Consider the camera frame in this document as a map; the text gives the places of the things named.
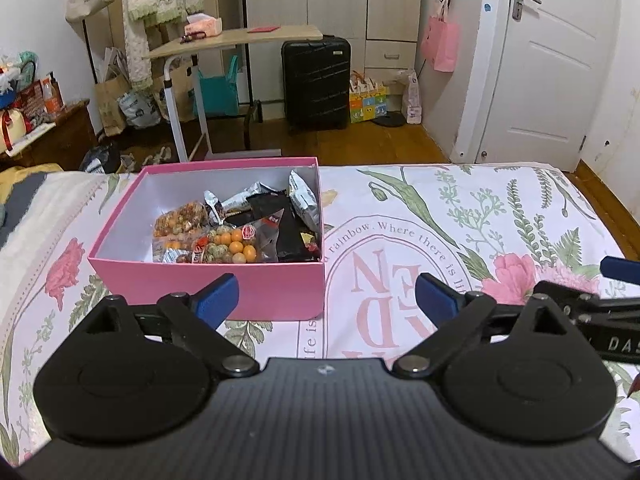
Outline brown paper bag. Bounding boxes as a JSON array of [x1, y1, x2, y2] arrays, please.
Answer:
[[94, 75, 130, 136]]

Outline clear bag orange nut snacks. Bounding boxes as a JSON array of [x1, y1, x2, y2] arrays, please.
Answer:
[[186, 222, 278, 264]]

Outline pair of shoes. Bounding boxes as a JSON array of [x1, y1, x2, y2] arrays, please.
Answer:
[[142, 145, 172, 167]]

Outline floral bed sheet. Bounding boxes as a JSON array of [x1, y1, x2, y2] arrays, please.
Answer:
[[1, 164, 639, 465]]

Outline white door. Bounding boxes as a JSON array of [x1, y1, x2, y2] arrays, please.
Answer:
[[451, 0, 620, 171]]

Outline cream knitted cardigan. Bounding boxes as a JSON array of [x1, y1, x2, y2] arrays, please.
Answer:
[[122, 0, 204, 90]]

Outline white frame side table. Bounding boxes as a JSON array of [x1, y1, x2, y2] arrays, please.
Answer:
[[143, 24, 324, 164]]

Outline pink cardboard box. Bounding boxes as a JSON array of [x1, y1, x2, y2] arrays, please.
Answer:
[[89, 157, 324, 322]]

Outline black soda cracker packet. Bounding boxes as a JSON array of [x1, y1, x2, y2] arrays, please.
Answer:
[[247, 192, 319, 263]]

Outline white patterned bag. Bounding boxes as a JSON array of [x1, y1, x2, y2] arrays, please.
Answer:
[[399, 70, 422, 125]]

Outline white snack bar wrapper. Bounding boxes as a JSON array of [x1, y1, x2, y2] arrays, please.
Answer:
[[288, 170, 320, 234], [204, 182, 264, 226]]

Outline pink hanging bag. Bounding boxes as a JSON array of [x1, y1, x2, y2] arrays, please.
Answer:
[[421, 0, 460, 73]]

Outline teal bag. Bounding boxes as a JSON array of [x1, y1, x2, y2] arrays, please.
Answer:
[[198, 55, 240, 117]]

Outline white wardrobe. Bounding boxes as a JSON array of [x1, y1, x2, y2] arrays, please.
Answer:
[[242, 0, 424, 106]]

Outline black suitcase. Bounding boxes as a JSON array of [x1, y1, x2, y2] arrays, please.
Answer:
[[281, 35, 352, 132]]

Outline dark wooden nightstand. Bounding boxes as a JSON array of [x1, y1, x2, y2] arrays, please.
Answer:
[[1, 100, 98, 170]]

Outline colourful gift bag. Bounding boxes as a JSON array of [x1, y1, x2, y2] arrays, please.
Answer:
[[349, 70, 388, 124]]

